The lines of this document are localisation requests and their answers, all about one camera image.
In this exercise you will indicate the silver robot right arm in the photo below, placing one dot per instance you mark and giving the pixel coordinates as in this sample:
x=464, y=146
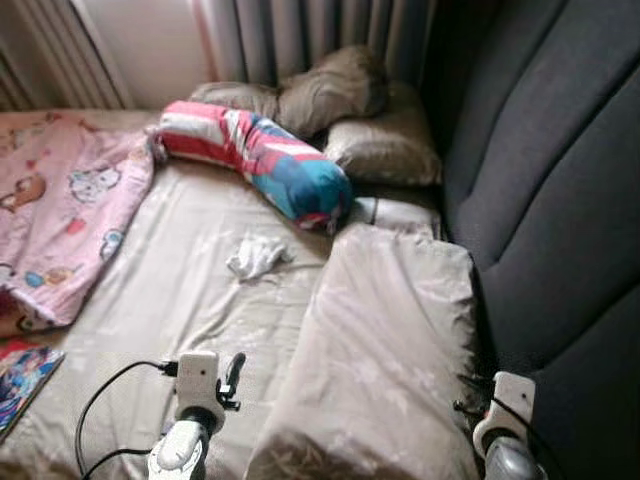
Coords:
x=512, y=465

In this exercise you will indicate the pink cartoon print blanket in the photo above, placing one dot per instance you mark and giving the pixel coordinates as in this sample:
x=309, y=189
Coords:
x=70, y=200

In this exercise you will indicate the beige floral bed sheet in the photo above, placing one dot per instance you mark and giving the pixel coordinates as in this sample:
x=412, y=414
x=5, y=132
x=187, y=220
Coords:
x=170, y=300

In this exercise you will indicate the large beige floral pillow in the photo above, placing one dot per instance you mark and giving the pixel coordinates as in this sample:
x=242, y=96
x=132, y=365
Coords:
x=370, y=340

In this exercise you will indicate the white grey roll cushion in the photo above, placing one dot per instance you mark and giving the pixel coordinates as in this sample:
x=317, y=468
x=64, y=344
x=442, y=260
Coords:
x=400, y=213

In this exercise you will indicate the brown floral pillow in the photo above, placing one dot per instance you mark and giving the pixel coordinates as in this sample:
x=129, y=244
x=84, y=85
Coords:
x=235, y=98
x=330, y=90
x=385, y=145

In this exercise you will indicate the crumpled white cloth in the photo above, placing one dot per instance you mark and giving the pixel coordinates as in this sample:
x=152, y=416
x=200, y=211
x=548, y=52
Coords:
x=255, y=258

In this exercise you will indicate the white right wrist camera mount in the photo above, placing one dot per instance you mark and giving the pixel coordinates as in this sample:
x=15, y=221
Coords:
x=512, y=400

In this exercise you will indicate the dark grey padded panel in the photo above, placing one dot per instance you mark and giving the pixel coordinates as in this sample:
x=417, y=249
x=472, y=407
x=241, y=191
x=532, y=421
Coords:
x=550, y=200

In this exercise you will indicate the white pleated curtain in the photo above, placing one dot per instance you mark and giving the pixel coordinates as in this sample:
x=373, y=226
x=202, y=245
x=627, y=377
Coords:
x=50, y=50

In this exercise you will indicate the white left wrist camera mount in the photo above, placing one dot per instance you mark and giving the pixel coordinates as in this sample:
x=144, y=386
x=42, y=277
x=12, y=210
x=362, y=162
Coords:
x=197, y=378

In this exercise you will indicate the grey pleated curtain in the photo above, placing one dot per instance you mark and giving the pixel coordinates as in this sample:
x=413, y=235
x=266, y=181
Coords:
x=300, y=35

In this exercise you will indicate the red white blue bolster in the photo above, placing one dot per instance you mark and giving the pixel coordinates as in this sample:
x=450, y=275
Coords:
x=260, y=160

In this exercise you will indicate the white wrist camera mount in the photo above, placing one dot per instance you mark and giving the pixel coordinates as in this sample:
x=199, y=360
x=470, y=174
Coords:
x=512, y=400
x=197, y=378

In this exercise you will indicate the colourful comic book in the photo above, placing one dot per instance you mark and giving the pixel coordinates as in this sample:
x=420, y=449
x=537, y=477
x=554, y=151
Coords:
x=22, y=385

